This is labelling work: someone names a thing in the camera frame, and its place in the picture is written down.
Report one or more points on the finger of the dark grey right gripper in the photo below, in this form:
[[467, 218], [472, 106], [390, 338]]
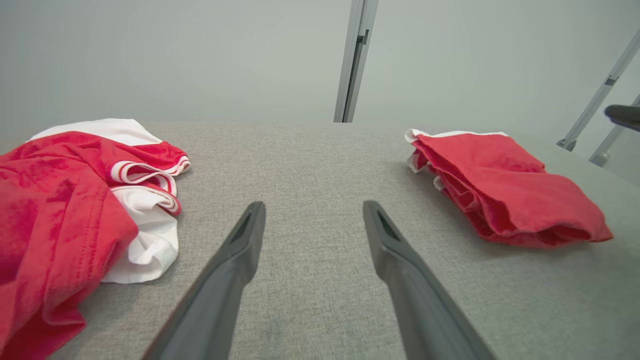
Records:
[[625, 116]]

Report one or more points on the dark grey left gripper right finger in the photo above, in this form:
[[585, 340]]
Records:
[[415, 300]]

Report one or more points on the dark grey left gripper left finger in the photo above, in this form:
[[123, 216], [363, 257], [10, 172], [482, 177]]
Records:
[[220, 290]]

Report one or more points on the red and white T-shirt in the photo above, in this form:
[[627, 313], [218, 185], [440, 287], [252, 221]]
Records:
[[50, 225]]

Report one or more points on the folded red garment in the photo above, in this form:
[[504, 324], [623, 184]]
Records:
[[515, 190]]

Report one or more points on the slanted grey metal frame bar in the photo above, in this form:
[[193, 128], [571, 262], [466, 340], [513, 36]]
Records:
[[600, 92], [612, 137]]

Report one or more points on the grey metal frame post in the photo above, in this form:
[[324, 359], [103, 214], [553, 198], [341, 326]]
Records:
[[356, 60]]

